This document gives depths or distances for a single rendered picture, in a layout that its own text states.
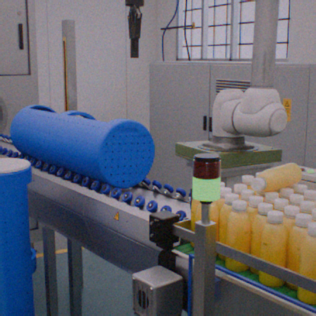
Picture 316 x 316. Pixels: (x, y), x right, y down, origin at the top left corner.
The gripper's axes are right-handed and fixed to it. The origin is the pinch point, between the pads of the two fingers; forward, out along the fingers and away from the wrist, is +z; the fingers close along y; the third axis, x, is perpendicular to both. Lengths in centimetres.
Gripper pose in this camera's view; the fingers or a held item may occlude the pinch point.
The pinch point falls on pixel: (134, 49)
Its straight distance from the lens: 199.7
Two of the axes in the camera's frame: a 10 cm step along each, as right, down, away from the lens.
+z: -0.1, 9.8, 1.9
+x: 9.5, -0.5, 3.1
